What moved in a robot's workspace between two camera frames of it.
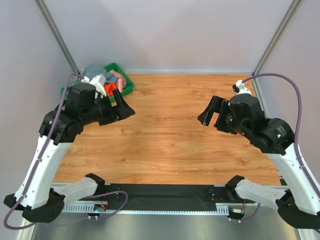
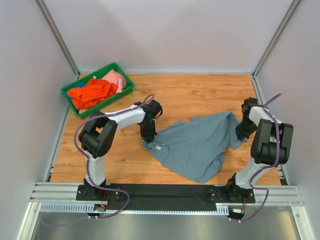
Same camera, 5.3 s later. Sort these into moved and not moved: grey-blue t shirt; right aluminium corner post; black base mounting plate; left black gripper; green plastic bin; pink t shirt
Moved: left black gripper; grey-blue t shirt
Not moved: green plastic bin; pink t shirt; black base mounting plate; right aluminium corner post
